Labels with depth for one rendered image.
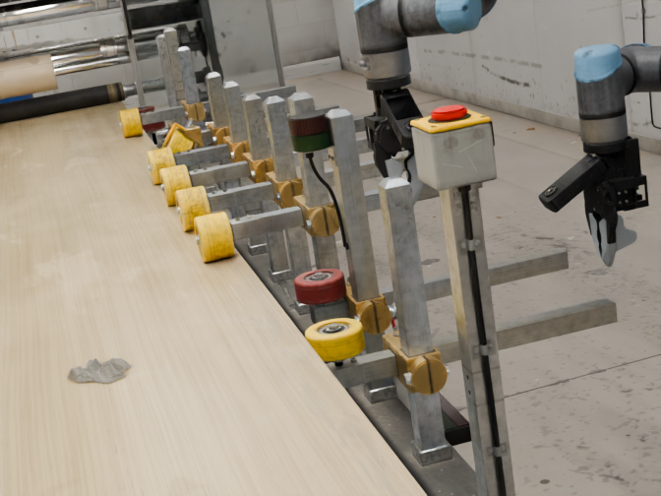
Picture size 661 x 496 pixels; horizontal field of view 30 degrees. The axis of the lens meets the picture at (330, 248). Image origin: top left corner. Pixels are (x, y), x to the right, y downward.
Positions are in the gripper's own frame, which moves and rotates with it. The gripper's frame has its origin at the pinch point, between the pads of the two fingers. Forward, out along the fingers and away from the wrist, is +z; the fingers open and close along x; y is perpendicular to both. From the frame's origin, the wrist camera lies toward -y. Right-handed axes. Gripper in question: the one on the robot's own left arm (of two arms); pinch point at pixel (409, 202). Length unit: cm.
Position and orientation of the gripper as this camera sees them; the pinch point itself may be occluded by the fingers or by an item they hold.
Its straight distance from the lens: 196.9
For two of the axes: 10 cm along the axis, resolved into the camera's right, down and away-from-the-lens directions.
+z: 1.5, 9.5, 2.7
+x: -9.6, 2.1, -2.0
